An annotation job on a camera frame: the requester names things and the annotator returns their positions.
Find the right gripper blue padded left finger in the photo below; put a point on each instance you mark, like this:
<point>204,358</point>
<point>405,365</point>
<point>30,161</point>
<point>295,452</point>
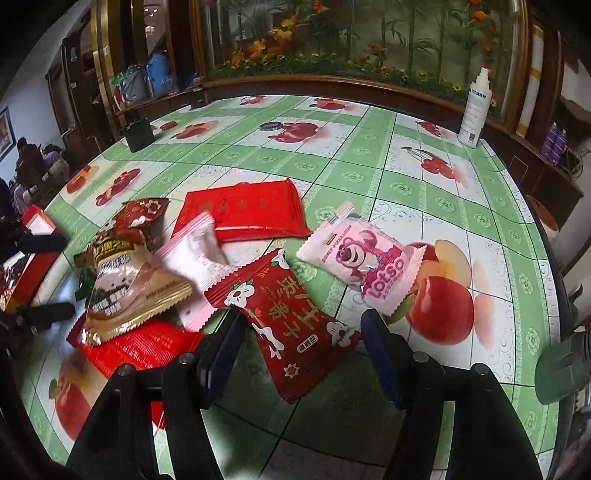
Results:
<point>216,356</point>

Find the white pink snack packet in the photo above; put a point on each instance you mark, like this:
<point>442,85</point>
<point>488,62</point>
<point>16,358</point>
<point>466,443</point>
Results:
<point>194,253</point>

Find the blue thermos jug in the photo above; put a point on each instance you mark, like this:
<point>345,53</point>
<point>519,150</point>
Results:
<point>159,74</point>

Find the red gift box tray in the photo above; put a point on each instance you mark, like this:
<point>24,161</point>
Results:
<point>22,274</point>

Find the green fruit print tablecloth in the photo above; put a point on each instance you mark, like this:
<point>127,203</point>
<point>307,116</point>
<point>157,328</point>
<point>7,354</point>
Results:
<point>411,178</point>

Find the beige brown snack packet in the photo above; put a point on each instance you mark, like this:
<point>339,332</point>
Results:
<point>129,289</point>

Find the white red stool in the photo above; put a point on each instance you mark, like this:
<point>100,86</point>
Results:
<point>545,217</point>

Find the large red foil packet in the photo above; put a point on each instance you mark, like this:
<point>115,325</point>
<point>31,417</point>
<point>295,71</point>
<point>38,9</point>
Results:
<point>248,211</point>

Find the red flower snack packet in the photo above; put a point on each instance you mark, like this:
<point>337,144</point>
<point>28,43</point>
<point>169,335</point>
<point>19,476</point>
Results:
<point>300,342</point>

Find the red ribbed foil packet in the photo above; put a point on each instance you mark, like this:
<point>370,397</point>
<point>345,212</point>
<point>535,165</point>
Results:
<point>153,344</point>

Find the grey flashlight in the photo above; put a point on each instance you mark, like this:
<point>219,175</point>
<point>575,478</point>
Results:
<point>563,369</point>

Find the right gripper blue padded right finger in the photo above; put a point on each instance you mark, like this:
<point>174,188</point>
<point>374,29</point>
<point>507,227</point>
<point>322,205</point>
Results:
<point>391,358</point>

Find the black square cup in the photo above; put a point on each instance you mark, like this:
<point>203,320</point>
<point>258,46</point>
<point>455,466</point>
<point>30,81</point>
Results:
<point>138,135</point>

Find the flower bamboo display window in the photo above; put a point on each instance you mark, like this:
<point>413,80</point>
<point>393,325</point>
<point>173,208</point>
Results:
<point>437,47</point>

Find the dark red star packet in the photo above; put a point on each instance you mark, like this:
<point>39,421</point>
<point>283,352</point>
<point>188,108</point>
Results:
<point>136,221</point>

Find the purple bottles pair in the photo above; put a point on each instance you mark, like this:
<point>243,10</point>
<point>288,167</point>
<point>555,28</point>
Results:
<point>554,145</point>

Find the green snack packet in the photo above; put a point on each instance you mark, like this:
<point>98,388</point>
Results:
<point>86,281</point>

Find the white spray bottle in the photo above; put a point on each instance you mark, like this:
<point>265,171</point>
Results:
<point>476,109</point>

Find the pink Lotso snack packet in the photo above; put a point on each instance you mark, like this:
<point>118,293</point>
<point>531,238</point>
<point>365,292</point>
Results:
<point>364,257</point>

